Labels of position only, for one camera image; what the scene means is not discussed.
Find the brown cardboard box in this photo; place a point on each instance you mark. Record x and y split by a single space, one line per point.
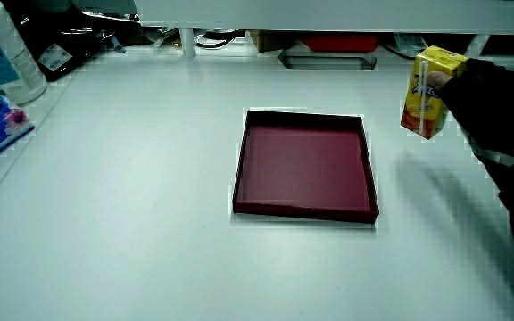
266 41

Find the red plastic box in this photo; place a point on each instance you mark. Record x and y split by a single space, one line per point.
339 43

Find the yellow ice redtea carton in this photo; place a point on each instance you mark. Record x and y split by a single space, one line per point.
435 55

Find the white desk shelf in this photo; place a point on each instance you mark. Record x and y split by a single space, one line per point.
337 15

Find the person's right hand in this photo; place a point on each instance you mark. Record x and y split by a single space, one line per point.
489 107

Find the black bag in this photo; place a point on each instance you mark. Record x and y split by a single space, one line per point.
56 40

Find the dark red shallow tray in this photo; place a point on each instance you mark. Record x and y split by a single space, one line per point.
304 167

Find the white wet wipes canister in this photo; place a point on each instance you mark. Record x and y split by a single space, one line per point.
2 58

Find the clear plastic bag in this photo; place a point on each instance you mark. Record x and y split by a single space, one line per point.
411 43

